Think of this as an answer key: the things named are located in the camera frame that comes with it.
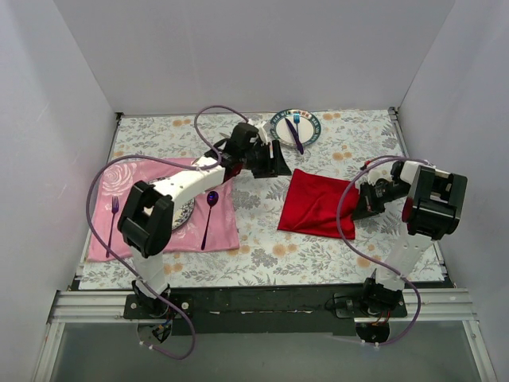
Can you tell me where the red cloth napkin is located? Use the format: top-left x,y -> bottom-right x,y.
278,169 -> 359,240

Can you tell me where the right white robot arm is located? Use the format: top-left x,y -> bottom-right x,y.
352,159 -> 468,317

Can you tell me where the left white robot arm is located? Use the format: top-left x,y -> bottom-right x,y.
118,123 -> 292,318

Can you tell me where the purple knife on plate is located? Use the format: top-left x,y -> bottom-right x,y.
284,118 -> 304,155

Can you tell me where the white plate blue rim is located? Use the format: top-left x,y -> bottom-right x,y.
270,109 -> 322,149

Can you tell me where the blue fork on plate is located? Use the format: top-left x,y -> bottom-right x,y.
293,113 -> 300,135

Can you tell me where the purple spoon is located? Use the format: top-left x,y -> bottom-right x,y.
200,190 -> 219,251

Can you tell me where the pink floral placemat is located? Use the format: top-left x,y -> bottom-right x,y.
92,160 -> 239,258

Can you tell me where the blue floral plate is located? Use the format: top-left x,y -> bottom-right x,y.
172,199 -> 195,231

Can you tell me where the purple fork on placemat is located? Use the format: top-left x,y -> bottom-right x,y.
106,196 -> 119,259

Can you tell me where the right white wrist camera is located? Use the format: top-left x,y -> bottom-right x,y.
357,167 -> 383,185

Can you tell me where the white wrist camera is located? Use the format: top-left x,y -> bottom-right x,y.
254,120 -> 271,145
357,167 -> 383,185

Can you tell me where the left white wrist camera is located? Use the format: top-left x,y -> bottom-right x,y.
254,120 -> 271,145

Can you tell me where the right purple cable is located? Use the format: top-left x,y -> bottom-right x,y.
328,155 -> 434,346

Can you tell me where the purple cable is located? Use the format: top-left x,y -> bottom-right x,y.
86,104 -> 255,361
328,155 -> 434,346

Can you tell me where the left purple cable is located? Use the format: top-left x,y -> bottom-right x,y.
86,104 -> 255,361

